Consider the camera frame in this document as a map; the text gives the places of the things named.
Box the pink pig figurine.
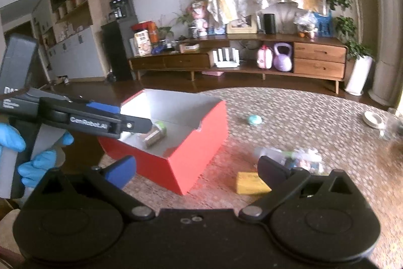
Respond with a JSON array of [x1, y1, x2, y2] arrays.
[[290, 149, 324, 175]]

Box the yellow small box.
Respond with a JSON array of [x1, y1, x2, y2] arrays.
[[236, 172, 271, 195]]

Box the green lid metal can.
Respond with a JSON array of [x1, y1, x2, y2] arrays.
[[142, 121, 167, 148]]

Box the small teal round case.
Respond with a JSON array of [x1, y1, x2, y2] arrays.
[[247, 115, 262, 126]]

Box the red cardboard box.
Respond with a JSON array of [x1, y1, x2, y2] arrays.
[[98, 89, 228, 195]]

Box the clear jar purple contents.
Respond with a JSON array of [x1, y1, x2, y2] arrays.
[[253, 147, 291, 167]]

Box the blue gloved left hand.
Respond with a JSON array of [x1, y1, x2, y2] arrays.
[[0, 123, 75, 189]]

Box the lace patterned tablecloth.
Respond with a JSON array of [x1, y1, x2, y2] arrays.
[[125, 87, 402, 268]]

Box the black cabinet with coffee machine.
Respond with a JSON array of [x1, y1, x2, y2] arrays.
[[101, 0, 138, 81]]

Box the cereal snack box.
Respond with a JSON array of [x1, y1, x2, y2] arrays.
[[134, 30, 152, 56]]

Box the white small dish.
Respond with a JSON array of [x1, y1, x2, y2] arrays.
[[362, 111, 385, 129]]

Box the clear drinking glass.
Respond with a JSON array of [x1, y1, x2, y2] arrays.
[[380, 108, 402, 141]]

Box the purple kettlebell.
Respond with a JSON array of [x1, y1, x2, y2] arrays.
[[273, 42, 293, 72]]

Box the pink toy case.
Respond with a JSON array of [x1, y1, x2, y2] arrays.
[[257, 45, 273, 70]]

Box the wooden tv sideboard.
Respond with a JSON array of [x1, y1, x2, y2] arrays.
[[128, 34, 347, 94]]

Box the white wifi router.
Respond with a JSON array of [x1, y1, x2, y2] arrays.
[[212, 48, 241, 69]]

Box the pink doll figurine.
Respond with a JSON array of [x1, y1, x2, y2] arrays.
[[189, 1, 208, 38]]

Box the black cylindrical speaker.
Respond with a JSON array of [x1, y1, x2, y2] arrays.
[[263, 13, 277, 35]]

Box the potted tree white pot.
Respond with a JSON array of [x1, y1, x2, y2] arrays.
[[325, 0, 373, 96]]

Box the wall shelf unit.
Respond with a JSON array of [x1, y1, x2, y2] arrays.
[[31, 0, 110, 82]]

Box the wooden picture frame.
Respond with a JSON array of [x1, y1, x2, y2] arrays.
[[226, 15, 257, 34]]

